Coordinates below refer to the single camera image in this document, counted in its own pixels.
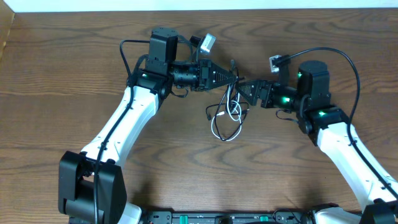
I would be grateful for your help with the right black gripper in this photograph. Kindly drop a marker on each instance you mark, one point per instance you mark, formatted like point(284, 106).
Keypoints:
point(257, 88)

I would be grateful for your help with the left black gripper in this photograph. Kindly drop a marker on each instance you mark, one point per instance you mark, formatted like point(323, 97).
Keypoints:
point(204, 75)

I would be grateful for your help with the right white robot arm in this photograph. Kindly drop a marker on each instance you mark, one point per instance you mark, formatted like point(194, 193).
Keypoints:
point(329, 129)

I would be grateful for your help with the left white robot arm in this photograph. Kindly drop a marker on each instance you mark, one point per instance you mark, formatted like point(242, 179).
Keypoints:
point(91, 186)

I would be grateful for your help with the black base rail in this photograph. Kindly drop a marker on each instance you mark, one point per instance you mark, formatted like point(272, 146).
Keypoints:
point(282, 215)

